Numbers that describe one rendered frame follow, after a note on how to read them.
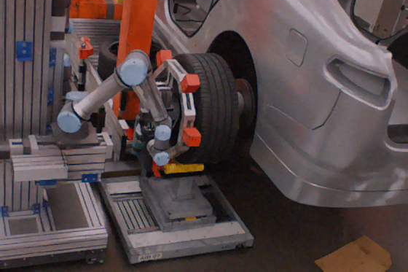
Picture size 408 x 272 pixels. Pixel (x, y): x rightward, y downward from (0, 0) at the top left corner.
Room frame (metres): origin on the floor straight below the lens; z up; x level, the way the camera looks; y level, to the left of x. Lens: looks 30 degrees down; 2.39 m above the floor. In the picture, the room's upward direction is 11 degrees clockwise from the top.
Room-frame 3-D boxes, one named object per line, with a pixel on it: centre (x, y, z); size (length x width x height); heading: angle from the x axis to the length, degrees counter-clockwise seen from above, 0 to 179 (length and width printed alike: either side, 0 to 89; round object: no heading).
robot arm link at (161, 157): (2.49, 0.12, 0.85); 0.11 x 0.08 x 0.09; 27
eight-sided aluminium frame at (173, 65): (3.01, 0.12, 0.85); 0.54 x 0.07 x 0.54; 27
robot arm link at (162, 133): (2.50, 0.12, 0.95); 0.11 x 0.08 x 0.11; 3
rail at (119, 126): (4.59, 0.97, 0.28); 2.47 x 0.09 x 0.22; 27
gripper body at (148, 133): (2.63, 0.19, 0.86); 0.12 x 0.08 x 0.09; 27
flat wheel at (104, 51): (4.66, 0.55, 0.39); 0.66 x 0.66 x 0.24
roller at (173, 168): (2.95, -0.02, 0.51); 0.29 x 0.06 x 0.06; 117
